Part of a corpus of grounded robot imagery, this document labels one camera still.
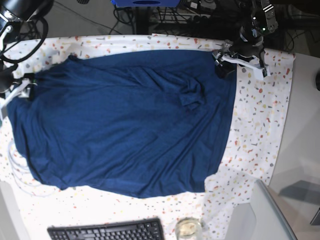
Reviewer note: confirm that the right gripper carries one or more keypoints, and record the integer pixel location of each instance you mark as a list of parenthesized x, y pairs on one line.
[(20, 89)]

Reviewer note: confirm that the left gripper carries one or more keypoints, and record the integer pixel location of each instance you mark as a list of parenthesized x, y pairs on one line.
[(240, 52)]

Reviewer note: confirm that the blue t-shirt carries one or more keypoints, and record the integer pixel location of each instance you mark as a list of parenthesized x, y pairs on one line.
[(142, 124)]

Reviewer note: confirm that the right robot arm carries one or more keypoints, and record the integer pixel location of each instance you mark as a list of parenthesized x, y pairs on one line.
[(19, 19)]

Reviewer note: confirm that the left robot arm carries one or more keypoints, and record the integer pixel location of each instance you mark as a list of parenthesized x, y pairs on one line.
[(259, 20)]

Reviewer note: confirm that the terrazzo patterned tablecloth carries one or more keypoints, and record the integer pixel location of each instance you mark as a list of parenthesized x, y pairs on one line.
[(258, 120)]

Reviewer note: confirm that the blue box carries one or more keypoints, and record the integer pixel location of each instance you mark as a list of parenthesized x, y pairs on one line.
[(148, 3)]

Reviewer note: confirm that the glass jar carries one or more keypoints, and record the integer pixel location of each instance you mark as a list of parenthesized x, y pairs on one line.
[(189, 229)]

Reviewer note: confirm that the black keyboard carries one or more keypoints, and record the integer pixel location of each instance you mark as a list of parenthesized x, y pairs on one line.
[(149, 229)]

